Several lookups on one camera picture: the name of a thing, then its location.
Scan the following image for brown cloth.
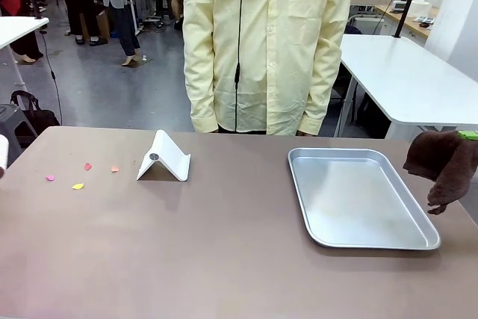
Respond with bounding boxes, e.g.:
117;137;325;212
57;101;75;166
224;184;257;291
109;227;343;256
402;130;478;216

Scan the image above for pink handled lint roller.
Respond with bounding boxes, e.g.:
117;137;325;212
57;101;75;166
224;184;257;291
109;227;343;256
0;134;10;179

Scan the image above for large white table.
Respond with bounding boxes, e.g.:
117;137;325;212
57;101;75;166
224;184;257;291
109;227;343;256
338;34;478;139

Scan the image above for wooden workbench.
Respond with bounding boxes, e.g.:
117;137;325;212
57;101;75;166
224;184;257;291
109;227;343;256
373;4;430;38

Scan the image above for silver metal tray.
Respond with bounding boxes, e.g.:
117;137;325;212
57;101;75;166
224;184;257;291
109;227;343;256
287;146;441;251

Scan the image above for white tissue box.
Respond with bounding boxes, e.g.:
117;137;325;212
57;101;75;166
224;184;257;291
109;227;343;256
410;0;431;17

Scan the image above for person in yellow shirt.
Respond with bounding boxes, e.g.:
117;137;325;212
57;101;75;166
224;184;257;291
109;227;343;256
182;0;356;137

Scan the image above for white folding stand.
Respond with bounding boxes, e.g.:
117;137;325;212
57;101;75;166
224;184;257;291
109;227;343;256
136;129;191;182

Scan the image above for person in grey tunic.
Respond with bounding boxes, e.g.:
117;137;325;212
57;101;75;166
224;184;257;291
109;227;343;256
93;0;142;67

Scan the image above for cardboard box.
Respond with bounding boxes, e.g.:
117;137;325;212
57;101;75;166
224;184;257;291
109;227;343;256
84;8;111;40

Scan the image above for person in black trousers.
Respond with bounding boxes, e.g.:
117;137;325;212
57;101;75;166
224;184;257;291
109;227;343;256
52;0;102;46

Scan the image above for black bag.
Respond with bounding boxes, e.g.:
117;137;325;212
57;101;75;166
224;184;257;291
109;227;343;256
10;90;61;148

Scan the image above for grey plastic stool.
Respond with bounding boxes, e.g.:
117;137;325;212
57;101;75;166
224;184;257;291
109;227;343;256
0;103;39;165

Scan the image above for small white table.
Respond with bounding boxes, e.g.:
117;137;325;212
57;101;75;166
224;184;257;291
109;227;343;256
0;16;50;87

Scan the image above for black lanyard cable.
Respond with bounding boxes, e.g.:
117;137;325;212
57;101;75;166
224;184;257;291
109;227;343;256
234;0;246;128

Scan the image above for thin black hanging cable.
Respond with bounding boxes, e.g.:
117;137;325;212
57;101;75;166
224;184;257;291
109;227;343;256
37;25;63;126

